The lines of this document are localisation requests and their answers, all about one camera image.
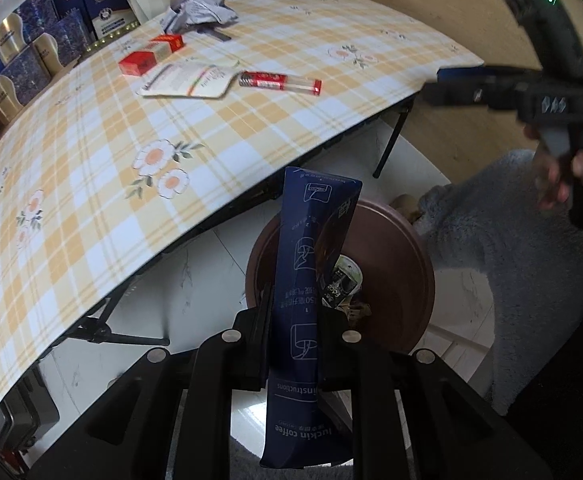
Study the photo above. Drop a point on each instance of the red beige cardboard box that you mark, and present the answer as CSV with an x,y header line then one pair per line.
x,y
169,42

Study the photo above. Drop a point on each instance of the blue box with white label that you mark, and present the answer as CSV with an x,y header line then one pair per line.
x,y
106,15

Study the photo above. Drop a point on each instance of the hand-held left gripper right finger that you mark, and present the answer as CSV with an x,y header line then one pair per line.
x,y
334,350

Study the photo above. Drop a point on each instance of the grey fleece garment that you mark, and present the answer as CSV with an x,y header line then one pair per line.
x,y
511,260

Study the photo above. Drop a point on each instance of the small dark blue box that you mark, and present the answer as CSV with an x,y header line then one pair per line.
x,y
68,2

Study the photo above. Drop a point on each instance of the gold blue gift box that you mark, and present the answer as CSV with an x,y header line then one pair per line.
x,y
66,40
18,85
26,15

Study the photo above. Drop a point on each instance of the black case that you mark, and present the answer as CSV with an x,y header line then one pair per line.
x,y
26,410

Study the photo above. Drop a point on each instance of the dark blue coffee packet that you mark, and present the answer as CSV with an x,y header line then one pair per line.
x,y
296,260

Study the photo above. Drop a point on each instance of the white printed pouch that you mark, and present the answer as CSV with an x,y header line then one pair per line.
x,y
181,80

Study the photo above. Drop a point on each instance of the brown round bin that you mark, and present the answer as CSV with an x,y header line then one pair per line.
x,y
396,270

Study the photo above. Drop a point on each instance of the gold rimmed tray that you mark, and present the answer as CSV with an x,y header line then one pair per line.
x,y
108,37

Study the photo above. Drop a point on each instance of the yellow checked floral tablecloth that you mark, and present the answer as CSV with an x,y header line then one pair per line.
x,y
251,135

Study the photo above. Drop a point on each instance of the crumpled white grey wrapper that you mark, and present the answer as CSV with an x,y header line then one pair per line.
x,y
201,7

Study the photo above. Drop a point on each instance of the crushed soda can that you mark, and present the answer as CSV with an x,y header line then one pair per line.
x,y
344,280

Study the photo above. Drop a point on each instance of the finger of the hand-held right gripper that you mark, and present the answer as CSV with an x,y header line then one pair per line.
x,y
471,94
461,74

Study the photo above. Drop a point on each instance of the red clear tube wrapper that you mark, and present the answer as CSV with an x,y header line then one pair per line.
x,y
271,80

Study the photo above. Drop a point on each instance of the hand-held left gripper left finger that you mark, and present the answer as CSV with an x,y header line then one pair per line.
x,y
254,345

